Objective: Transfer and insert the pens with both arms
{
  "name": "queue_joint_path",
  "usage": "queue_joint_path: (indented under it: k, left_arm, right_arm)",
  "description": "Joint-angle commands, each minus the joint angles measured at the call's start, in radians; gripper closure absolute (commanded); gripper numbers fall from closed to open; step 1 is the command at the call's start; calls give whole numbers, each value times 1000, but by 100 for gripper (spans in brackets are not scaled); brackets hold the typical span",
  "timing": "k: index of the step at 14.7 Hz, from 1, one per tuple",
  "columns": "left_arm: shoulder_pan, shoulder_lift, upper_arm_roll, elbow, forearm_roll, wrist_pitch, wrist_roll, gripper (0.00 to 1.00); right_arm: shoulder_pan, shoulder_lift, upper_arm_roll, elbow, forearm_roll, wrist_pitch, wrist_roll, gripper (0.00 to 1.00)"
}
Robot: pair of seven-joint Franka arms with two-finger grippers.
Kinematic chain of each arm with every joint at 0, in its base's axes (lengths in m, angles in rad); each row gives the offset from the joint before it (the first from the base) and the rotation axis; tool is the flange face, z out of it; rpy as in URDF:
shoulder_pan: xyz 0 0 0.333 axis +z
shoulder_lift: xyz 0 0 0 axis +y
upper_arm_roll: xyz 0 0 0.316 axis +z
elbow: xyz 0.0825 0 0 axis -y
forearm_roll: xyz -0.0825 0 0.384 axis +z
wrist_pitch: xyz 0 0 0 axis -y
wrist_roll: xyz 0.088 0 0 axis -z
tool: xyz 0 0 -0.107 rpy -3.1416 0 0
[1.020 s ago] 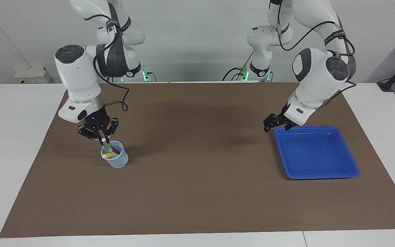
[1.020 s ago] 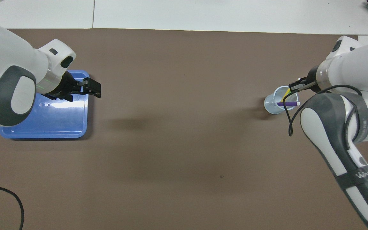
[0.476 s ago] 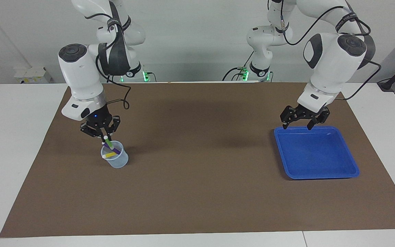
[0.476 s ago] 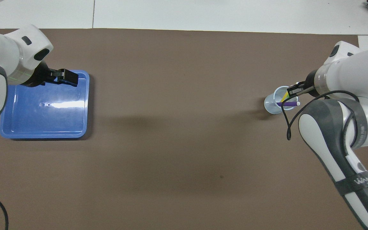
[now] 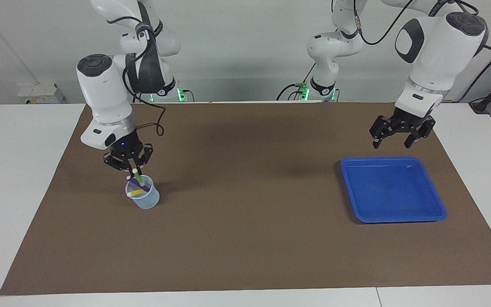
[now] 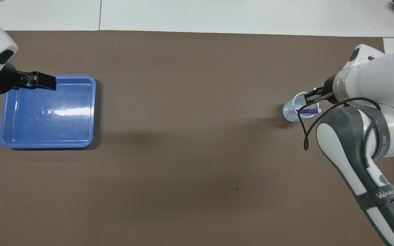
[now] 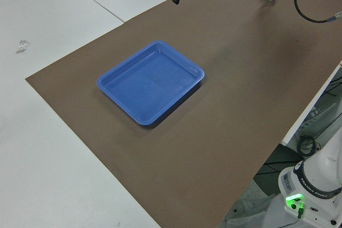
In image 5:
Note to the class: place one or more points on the blue plastic tray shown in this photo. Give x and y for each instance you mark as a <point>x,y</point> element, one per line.
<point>390,196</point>

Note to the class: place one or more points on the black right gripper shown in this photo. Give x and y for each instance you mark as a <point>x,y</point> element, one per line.
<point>125,148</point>

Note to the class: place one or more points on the green pen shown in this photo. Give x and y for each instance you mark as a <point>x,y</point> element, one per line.
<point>140,179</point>

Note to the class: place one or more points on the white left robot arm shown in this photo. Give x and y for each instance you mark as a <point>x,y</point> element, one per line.
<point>437,55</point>

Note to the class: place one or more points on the translucent plastic cup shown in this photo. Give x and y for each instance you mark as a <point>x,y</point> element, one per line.
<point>147,201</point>

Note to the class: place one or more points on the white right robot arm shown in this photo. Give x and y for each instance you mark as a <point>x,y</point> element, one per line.
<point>105,94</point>

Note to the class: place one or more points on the yellow pen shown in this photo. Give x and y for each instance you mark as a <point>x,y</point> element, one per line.
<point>137,193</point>

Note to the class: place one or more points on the purple pen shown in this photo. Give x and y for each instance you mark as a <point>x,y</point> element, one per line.
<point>135,182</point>

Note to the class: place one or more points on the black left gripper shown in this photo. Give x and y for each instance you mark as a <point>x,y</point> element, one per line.
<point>407,121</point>

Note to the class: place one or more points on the brown table mat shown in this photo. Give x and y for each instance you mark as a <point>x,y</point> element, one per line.
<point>245,192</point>

